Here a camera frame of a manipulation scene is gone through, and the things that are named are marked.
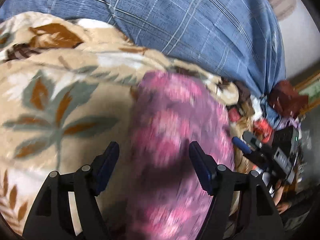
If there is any purple floral long-sleeve shirt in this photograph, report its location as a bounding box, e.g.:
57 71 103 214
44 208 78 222
126 72 234 239

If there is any person right hand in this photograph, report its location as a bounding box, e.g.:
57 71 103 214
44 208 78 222
272 184 293 214

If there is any red plastic bag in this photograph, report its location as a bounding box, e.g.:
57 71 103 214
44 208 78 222
253 118 273 143

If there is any dark red cloth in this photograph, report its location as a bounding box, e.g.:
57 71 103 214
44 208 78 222
268 80 309 119

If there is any blue plaid duvet bundle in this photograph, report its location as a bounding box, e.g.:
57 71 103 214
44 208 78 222
1 0 285 126

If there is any beige leaf-print fleece blanket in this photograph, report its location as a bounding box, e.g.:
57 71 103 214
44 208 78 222
1 12 239 234

